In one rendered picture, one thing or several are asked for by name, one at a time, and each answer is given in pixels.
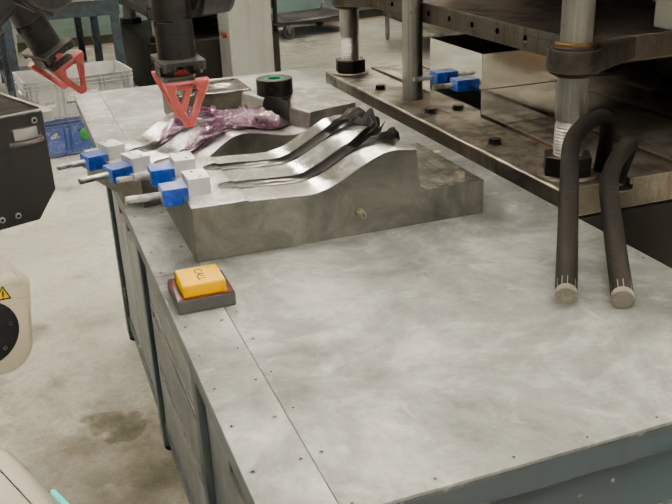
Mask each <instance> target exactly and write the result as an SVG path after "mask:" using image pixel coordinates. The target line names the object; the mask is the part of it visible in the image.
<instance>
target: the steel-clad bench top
mask: <svg viewBox="0 0 672 504"><path fill-rule="evenodd" d="M272 74H284V75H289V76H291V77H292V84H293V86H294V87H298V88H302V89H306V90H310V91H314V92H318V93H322V94H326V95H330V96H333V97H337V98H341V99H345V100H349V101H353V102H355V106H356V108H357V107H360V108H362V109H363V110H364V111H365V112H366V111H367V110H368V109H370V108H372V107H371V106H369V105H367V104H365V103H363V102H361V101H359V100H358V99H356V98H354V97H352V96H350V95H348V94H346V93H345V92H343V91H341V90H339V89H337V88H335V87H333V86H332V85H330V84H328V83H326V82H324V81H322V80H320V79H319V78H317V77H315V76H313V75H311V74H309V73H307V72H306V71H304V70H302V69H298V70H289V71H279V72H270V73H261V74H252V75H243V76H234V77H224V78H215V79H210V81H212V80H221V79H231V78H237V79H239V80H240V81H241V82H243V83H244V84H246V85H247V86H248V87H250V88H251V90H256V78H257V77H260V76H264V75H272ZM74 97H75V99H76V102H77V104H78V106H79V108H80V111H81V113H82V115H83V117H84V120H85V122H86V124H87V127H88V129H89V131H90V133H91V136H92V138H93V140H94V142H95V145H96V147H98V145H97V142H101V141H106V140H110V139H115V140H117V141H120V142H126V141H130V140H133V139H136V138H138V137H139V136H141V135H142V134H144V133H145V132H146V131H147V130H149V129H150V128H151V127H152V126H153V125H155V124H156V123H157V122H158V121H159V120H161V119H162V118H163V117H165V116H166V114H165V113H164V105H163V97H162V92H161V90H160V88H159V87H158V85H151V86H142V87H133V88H124V89H114V90H105V91H96V92H87V93H83V94H80V93H78V94H74ZM372 109H373V111H374V115H375V116H376V117H377V116H378V117H379V118H380V126H381V125H382V124H383V123H384V122H385V124H384V126H383V128H382V131H381V133H382V132H384V131H387V130H388V129H389V128H390V127H395V129H397V132H398V131H399V136H400V140H401V141H403V142H405V143H406V144H410V143H419V144H421V145H423V146H424V147H426V148H428V149H430V150H432V151H436V150H440V151H441V153H437V154H439V155H440V156H442V157H444V158H446V159H448V160H449V161H451V162H453V163H455V164H456V165H458V166H460V167H462V168H464V169H465V170H467V171H469V172H471V173H472V174H474V175H476V176H478V177H480V178H481V179H483V180H484V188H483V213H478V214H472V215H466V216H461V217H455V218H449V219H444V220H438V221H432V222H427V223H421V224H415V225H410V226H404V227H398V228H393V229H387V230H381V231H376V232H370V233H364V234H359V235H353V236H347V237H342V238H336V239H330V240H325V241H319V242H313V243H308V244H302V245H296V246H291V247H285V248H279V249H274V250H268V251H262V252H257V253H251V254H245V255H240V256H234V257H228V258H223V259H217V260H211V261H206V262H200V263H197V261H196V260H195V258H194V256H193V255H192V253H191V251H190V249H189V248H188V246H187V244H186V242H185V241H184V239H183V237H182V235H181V234H180V232H179V230H178V229H177V227H176V225H175V223H174V222H173V220H172V218H171V216H170V215H169V213H168V211H167V208H166V207H164V206H163V204H158V205H154V206H150V207H146V208H144V207H142V206H140V205H138V204H136V203H133V204H126V203H125V197H124V196H122V195H120V194H119V193H117V194H118V197H119V199H120V201H121V203H122V206H123V208H124V210H125V213H126V215H127V217H128V219H129V222H130V224H131V226H132V228H133V231H134V233H135V235H136V237H137V240H138V242H139V244H140V247H141V249H142V251H143V253H144V256H145V258H146V260H147V262H148V265H149V267H150V269H151V271H152V274H153V276H154V278H155V280H156V283H157V285H158V287H159V290H160V292H161V294H162V296H163V299H164V301H165V303H166V305H167V308H168V310H169V312H170V314H171V317H172V319H173V321H174V323H175V326H176V328H177V330H178V333H179V335H180V337H181V339H182V342H183V344H184V346H185V348H186V351H187V353H188V355H189V357H190V360H191V362H192V364H193V367H194V369H195V371H196V373H197V376H198V378H199V380H200V382H201V385H202V387H203V389H204V391H205V394H206V396H207V398H208V400H209V403H210V405H211V407H212V410H213V412H214V414H215V416H216V419H217V421H218V423H219V425H220V428H221V430H222V432H223V434H224V437H225V439H226V441H227V443H228V446H229V448H230V450H231V453H232V455H233V457H234V459H235V462H236V464H237V466H238V468H239V471H240V473H241V475H242V477H243V480H244V482H245V484H246V487H247V489H248V491H249V493H250V496H251V498H252V500H253V502H254V504H394V503H398V502H401V501H405V500H408V499H412V498H415V497H419V496H422V495H426V494H429V493H433V492H436V491H440V490H443V489H447V488H450V487H454V486H457V485H461V484H464V483H468V482H471V481H475V480H478V479H482V478H485V477H489V476H492V475H496V474H499V473H503V472H506V471H510V470H513V469H517V468H520V467H524V466H527V465H531V464H534V463H538V462H541V461H545V460H548V459H552V458H555V457H559V456H562V455H566V454H569V453H573V452H576V451H580V450H583V449H587V448H590V447H594V446H597V445H601V444H604V443H608V442H611V441H615V440H618V439H622V438H625V437H629V436H632V435H636V434H639V433H643V432H646V431H650V430H653V429H657V428H660V427H664V426H667V425H671V424H672V268H670V267H668V266H666V265H664V264H662V263H661V262H659V261H657V260H655V259H653V258H651V257H649V256H648V255H646V254H644V253H642V252H640V251H638V250H636V249H635V248H633V247H631V246H629V245H627V244H626V245H627V252H628V258H629V265H630V272H631V278H632V285H633V291H634V297H635V301H634V303H633V305H632V306H630V307H628V308H617V307H615V306H614V305H613V304H612V302H611V294H610V286H609V277H608V268H607V259H606V251H605V242H604V233H603V231H601V230H599V229H597V228H596V227H594V226H592V225H590V224H588V223H586V222H584V221H582V220H581V219H579V220H578V293H577V300H576V301H575V302H574V303H572V304H560V303H558V302H557V301H556V299H555V271H556V248H557V226H558V207H556V206H555V205H553V204H551V203H549V202H547V201H545V200H543V199H542V198H540V197H538V196H536V195H534V194H532V193H530V192H529V191H527V190H525V189H523V188H521V187H519V186H517V185H516V184H514V183H512V182H510V181H508V180H506V179H504V178H503V177H501V176H499V175H497V174H495V173H493V172H491V171H490V170H488V169H486V168H484V167H482V166H480V165H478V164H477V163H475V162H473V161H471V160H469V159H467V158H465V157H464V156H462V155H460V154H458V153H456V152H454V151H452V150H451V149H449V148H447V147H445V146H443V145H441V144H439V143H438V142H436V141H434V140H432V139H430V138H428V137H426V136H424V135H423V134H421V133H419V132H417V131H415V130H413V129H411V128H410V127H408V126H406V125H404V124H402V123H400V122H398V121H397V120H395V119H393V118H391V117H389V116H387V115H385V114H384V113H382V112H380V111H378V110H376V109H374V108H372ZM209 264H216V265H217V267H218V269H219V270H222V272H223V273H224V275H225V276H226V278H227V280H228V281H229V283H230V284H231V286H232V288H233V289H234V291H235V294H236V304H234V305H229V306H224V307H219V308H214V309H209V310H204V311H198V312H193V313H188V314H183V315H179V313H178V311H177V308H176V306H175V304H174V302H173V300H172V298H171V296H170V293H169V290H168V282H167V281H168V279H173V278H175V271H176V270H181V269H187V268H192V267H198V266H204V265H209Z"/></svg>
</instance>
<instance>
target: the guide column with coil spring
mask: <svg viewBox="0 0 672 504"><path fill-rule="evenodd" d="M422 3H423V0H402V99H403V100H408V101H416V100H421V99H422V93H423V81H417V82H414V81H413V77H418V76H423V22H422Z"/></svg>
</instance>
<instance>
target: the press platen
mask: <svg viewBox="0 0 672 504"><path fill-rule="evenodd" d="M332 5H333V6H334V7H335V8H337V9H341V10H351V9H359V8H375V9H379V10H382V11H386V12H390V13H393V14H397V15H400V16H402V0H332ZM655 7H656V1H653V0H596V9H595V22H594V34H593V42H591V43H585V44H568V43H562V42H560V27H561V11H562V0H423V3H422V22H425V23H429V24H433V25H436V26H440V27H443V28H447V29H451V30H454V31H458V32H461V33H465V34H469V35H472V36H476V37H479V38H483V39H486V40H490V41H494V42H497V43H501V44H504V45H508V46H512V47H515V48H519V49H522V50H526V51H530V52H533V53H537V54H540V55H544V56H546V70H547V71H548V72H549V73H550V74H552V75H554V76H556V77H559V78H565V79H585V78H590V77H593V76H595V75H597V74H599V73H600V72H601V71H604V70H606V69H609V68H611V67H614V66H616V65H619V64H621V63H624V62H626V61H631V60H639V59H647V58H655V57H664V56H672V31H670V30H665V29H659V28H658V27H655V26H654V16H655Z"/></svg>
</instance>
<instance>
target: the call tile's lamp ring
mask: <svg viewBox="0 0 672 504"><path fill-rule="evenodd" d="M220 272H221V273H222V275H223V276H224V278H225V281H226V287H227V288H228V290H225V291H220V292H214V293H209V294H204V295H198V296H193V297H188V298H183V299H182V297H181V295H180V293H179V291H178V289H177V287H176V285H175V282H174V281H175V278H173V279H168V281H169V283H170V286H171V288H172V290H173V292H174V294H175V296H176V298H177V300H178V302H182V301H188V300H193V299H198V298H203V297H209V296H214V295H219V294H224V293H230V292H235V291H234V289H233V288H232V286H231V285H230V283H229V281H228V280H227V278H226V277H225V275H224V273H223V272H222V270H220Z"/></svg>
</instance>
